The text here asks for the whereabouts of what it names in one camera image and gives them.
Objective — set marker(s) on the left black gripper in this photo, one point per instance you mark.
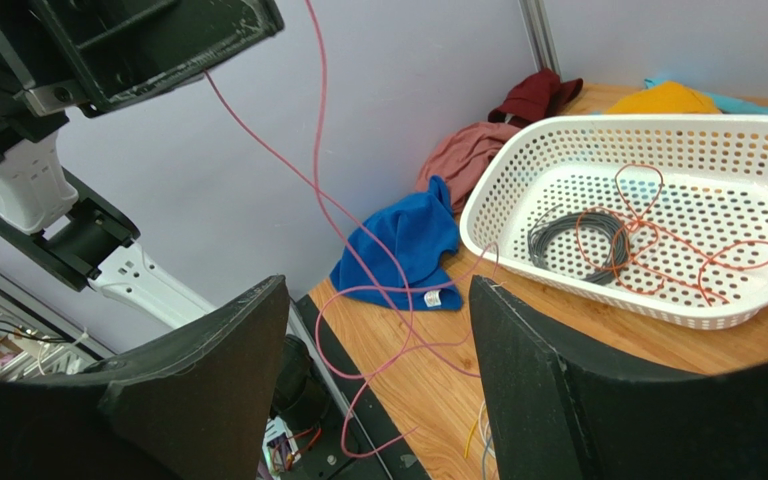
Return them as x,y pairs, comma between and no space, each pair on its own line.
116,54

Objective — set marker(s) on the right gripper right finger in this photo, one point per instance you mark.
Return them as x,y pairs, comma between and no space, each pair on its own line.
563,405

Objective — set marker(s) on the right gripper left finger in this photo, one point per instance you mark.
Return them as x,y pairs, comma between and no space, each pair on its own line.
191,404

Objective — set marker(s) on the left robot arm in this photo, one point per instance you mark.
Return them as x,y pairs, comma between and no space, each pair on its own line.
80,238

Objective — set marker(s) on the blue cloth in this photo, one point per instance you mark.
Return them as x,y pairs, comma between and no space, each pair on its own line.
395,261

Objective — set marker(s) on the rounded white plastic basket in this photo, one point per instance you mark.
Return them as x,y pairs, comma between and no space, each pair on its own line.
661,215

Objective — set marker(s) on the pink cloth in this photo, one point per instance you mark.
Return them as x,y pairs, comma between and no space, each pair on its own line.
461,159

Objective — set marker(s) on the maroon cloth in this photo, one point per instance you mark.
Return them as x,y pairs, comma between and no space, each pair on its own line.
539,96

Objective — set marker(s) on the orange cloth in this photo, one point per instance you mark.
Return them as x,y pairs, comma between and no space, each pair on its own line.
667,98

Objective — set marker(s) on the teal cloth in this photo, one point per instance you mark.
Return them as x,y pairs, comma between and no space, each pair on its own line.
727,105

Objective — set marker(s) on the metal corner rail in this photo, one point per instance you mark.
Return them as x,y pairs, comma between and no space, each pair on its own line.
538,27

